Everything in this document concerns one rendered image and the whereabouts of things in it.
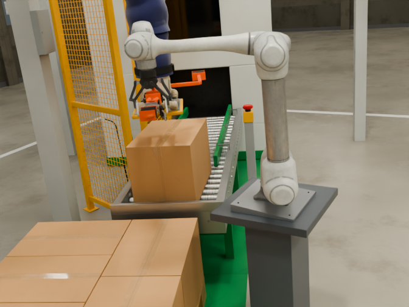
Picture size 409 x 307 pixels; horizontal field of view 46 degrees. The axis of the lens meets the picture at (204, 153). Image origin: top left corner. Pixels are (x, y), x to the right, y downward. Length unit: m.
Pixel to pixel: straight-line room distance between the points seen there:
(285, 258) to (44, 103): 2.11
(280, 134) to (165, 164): 1.00
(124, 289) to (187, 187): 0.87
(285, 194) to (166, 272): 0.69
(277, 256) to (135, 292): 0.73
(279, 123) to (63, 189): 2.21
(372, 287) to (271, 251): 0.90
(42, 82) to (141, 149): 1.08
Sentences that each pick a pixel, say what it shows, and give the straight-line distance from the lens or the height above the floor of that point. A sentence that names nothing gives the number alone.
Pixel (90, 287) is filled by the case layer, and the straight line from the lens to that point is 2.39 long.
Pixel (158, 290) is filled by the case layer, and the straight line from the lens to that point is 2.27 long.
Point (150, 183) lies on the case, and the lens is 2.98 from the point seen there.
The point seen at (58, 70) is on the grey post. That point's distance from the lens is 5.98.
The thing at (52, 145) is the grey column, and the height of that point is 0.80.
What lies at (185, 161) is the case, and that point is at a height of 0.85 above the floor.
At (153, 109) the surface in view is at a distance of 2.25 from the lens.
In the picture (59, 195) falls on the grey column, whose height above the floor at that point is 0.39.
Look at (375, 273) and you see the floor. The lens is 3.35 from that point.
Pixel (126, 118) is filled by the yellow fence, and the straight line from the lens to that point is 3.63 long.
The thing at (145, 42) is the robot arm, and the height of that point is 1.62.
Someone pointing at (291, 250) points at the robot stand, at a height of 0.55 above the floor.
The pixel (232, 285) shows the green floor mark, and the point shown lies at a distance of 3.21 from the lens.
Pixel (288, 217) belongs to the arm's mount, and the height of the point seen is 0.76.
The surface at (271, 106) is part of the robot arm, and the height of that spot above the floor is 1.31.
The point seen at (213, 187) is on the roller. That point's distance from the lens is 3.27.
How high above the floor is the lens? 1.81
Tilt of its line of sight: 19 degrees down
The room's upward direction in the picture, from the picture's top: 6 degrees counter-clockwise
